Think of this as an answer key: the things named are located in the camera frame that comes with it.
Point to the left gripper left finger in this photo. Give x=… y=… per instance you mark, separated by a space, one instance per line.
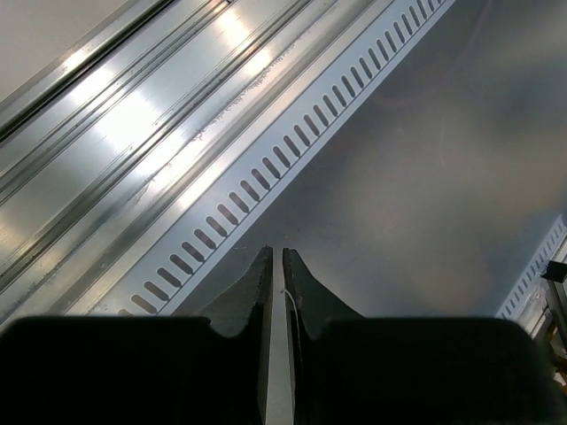
x=210 y=367

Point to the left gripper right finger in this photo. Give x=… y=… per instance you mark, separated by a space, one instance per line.
x=350 y=369

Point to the aluminium mounting rail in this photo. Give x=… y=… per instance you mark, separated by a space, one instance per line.
x=77 y=161

